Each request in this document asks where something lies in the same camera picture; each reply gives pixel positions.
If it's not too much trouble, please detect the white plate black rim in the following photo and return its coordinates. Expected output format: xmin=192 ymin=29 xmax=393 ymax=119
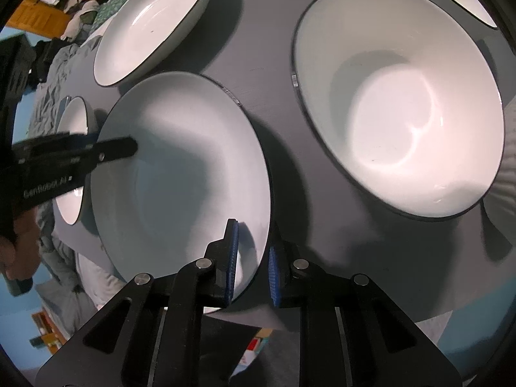
xmin=91 ymin=72 xmax=272 ymax=295

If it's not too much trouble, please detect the large white bowl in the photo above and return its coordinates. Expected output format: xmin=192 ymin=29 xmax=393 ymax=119
xmin=292 ymin=0 xmax=505 ymax=219

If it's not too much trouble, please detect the person's left hand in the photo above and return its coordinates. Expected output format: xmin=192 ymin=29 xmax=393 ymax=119
xmin=1 ymin=207 xmax=41 ymax=281

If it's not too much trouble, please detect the grey rumpled blanket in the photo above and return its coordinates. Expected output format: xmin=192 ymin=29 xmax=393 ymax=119
xmin=26 ymin=37 xmax=101 ymax=139

